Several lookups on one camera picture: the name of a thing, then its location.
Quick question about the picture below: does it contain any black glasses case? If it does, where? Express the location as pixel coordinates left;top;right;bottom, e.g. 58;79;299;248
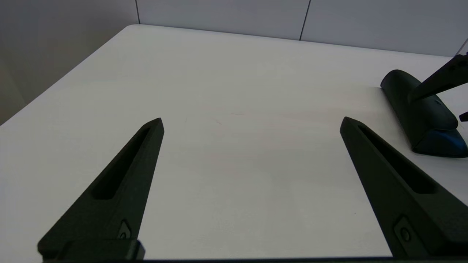
380;69;468;158

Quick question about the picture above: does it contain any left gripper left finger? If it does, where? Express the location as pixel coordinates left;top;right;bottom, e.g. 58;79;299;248
38;118;165;260

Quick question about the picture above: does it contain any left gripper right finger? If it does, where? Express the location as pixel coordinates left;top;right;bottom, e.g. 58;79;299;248
340;117;468;258

